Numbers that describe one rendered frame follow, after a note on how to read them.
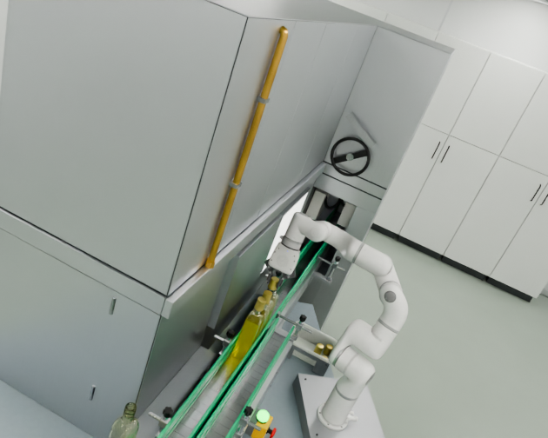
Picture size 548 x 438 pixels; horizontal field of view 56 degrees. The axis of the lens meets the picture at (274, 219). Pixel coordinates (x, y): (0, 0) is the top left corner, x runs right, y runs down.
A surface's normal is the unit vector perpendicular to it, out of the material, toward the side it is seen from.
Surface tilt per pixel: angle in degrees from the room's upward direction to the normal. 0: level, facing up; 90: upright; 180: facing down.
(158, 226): 90
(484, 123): 90
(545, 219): 90
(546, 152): 90
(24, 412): 0
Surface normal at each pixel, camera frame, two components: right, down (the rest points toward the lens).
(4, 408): 0.32, -0.84
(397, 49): -0.34, 0.33
